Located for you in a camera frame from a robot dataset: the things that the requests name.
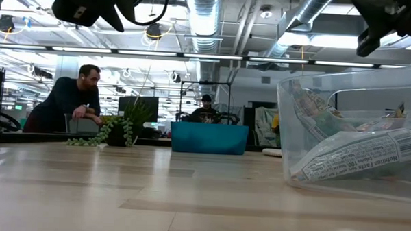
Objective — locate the background black robot arm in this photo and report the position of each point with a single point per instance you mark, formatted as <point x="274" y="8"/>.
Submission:
<point x="231" y="118"/>

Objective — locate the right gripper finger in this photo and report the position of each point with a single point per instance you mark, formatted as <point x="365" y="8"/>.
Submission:
<point x="367" y="44"/>

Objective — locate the white round pad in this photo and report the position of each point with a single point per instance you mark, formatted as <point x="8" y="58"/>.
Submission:
<point x="272" y="152"/>

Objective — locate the person's hand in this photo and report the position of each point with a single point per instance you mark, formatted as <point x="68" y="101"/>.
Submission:
<point x="79" y="111"/>

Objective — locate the black monitor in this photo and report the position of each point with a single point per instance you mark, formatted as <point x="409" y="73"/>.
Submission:
<point x="147" y="105"/>

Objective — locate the silver smooth air duct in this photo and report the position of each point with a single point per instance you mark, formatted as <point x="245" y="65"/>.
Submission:
<point x="312" y="9"/>

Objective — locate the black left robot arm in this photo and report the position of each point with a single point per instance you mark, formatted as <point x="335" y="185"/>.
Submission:
<point x="127" y="3"/>

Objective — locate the person with dark cap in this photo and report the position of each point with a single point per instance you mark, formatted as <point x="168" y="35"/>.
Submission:
<point x="205" y="110"/>

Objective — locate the clear plastic bin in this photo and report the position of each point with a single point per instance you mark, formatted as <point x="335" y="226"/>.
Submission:
<point x="283" y="149"/>

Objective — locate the silver corrugated air duct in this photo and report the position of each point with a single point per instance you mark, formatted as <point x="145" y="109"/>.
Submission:
<point x="205" y="23"/>

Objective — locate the granola bar showing nutrition facts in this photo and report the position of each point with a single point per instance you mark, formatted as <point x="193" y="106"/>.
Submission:
<point x="362" y="153"/>

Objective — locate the patterned cloth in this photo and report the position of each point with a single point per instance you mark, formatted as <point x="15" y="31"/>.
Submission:
<point x="263" y="126"/>

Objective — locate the grey chair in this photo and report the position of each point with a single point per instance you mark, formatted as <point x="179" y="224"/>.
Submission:
<point x="83" y="126"/>

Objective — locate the black ceiling camera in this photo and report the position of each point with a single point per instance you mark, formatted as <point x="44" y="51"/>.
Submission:
<point x="153" y="31"/>
<point x="4" y="22"/>

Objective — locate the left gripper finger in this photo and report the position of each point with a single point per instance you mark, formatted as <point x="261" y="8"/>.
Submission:
<point x="113" y="13"/>

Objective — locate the long ceiling light strip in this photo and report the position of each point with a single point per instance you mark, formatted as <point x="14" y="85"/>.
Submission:
<point x="211" y="56"/>

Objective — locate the trailing succulent potted plant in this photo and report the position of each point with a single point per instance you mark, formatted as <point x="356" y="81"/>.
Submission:
<point x="120" y="136"/>

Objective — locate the person in yellow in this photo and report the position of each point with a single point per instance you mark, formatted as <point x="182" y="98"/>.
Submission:
<point x="275" y="126"/>

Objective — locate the round ceiling sensor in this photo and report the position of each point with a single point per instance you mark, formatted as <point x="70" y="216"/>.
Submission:
<point x="265" y="13"/>

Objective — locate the blue plastic bin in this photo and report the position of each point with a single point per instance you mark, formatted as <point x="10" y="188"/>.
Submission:
<point x="208" y="138"/>

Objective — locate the green granola bar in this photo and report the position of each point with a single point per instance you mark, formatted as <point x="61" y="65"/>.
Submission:
<point x="315" y="112"/>

